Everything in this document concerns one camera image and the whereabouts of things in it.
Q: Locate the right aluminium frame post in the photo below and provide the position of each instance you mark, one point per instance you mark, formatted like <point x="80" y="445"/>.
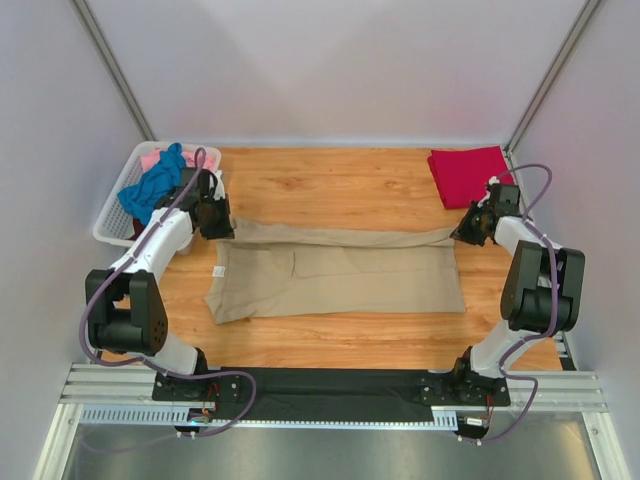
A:
<point x="570" y="43"/>

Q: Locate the dark maroon t shirt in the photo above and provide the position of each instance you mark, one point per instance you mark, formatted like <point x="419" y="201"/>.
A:
<point x="138" y="229"/>

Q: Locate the blue crumpled t shirt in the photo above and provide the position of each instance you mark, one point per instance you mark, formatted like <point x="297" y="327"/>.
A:
<point x="161" y="172"/>

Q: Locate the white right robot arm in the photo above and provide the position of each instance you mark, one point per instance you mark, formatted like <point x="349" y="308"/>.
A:
<point x="542" y="291"/>

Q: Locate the left aluminium frame post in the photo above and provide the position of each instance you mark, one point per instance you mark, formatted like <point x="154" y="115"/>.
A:
<point x="98" y="39"/>

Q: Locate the pink crumpled t shirt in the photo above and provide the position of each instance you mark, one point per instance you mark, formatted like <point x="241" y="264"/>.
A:
<point x="211" y="161"/>

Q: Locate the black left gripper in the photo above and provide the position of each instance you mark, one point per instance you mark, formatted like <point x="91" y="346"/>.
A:
<point x="215" y="220"/>

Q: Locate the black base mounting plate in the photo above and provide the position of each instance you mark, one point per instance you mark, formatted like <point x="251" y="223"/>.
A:
<point x="374" y="394"/>

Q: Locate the folded red t shirt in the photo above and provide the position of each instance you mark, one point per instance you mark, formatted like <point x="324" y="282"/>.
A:
<point x="461" y="176"/>

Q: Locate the beige t shirt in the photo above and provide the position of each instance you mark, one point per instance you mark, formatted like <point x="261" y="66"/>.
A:
<point x="278" y="270"/>

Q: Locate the white plastic laundry basket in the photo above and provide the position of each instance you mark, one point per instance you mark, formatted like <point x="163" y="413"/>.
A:
<point x="113" y="225"/>

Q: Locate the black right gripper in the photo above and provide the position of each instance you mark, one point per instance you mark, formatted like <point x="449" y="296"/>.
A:
<point x="472" y="227"/>

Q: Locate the aluminium frame rail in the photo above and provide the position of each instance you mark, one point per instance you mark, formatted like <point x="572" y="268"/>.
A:
<point x="540" y="390"/>

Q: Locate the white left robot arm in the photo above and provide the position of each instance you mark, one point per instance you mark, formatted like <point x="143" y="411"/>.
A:
<point x="125" y="320"/>

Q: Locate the aluminium frame post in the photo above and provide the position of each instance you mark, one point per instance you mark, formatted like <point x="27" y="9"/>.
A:
<point x="98" y="39"/>
<point x="570" y="43"/>

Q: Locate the grey slotted cable duct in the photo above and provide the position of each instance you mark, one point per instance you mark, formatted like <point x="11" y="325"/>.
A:
<point x="191" y="417"/>

